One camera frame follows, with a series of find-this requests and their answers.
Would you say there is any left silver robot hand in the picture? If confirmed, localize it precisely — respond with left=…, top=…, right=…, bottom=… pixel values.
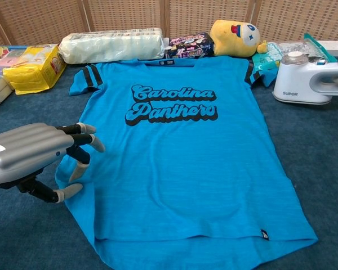
left=0, top=122, right=106, bottom=204

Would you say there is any white handheld garment steamer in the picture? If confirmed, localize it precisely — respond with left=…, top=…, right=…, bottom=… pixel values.
left=272, top=51, right=338, bottom=105

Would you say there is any blue Carolina Panthers shirt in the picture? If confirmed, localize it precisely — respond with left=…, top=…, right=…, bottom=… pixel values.
left=55, top=55, right=319, bottom=270

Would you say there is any white power strip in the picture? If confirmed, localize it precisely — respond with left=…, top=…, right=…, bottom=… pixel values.
left=318, top=38, right=338, bottom=57

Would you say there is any clear bag with teal edge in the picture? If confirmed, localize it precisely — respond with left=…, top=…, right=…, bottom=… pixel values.
left=275, top=33, right=338, bottom=64

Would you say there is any yellow snack bag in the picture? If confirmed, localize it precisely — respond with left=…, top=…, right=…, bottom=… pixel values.
left=2, top=44, right=68, bottom=96

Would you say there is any teal wet wipes pack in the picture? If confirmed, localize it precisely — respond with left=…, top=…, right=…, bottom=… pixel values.
left=252, top=42, right=284, bottom=71

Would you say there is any dark blue table cloth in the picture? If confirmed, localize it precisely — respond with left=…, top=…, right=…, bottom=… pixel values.
left=0, top=56, right=338, bottom=270

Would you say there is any yellow plush toy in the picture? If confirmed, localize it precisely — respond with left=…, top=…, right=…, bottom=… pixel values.
left=210, top=19, right=268, bottom=59

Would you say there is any white tissue roll pack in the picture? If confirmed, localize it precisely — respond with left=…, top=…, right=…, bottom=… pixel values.
left=58, top=27, right=166, bottom=65

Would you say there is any dark purple printed package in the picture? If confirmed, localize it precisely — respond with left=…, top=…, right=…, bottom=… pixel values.
left=165, top=31, right=215, bottom=60

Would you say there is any wicker folding screen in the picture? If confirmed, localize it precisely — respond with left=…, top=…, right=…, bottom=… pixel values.
left=0, top=0, right=338, bottom=47

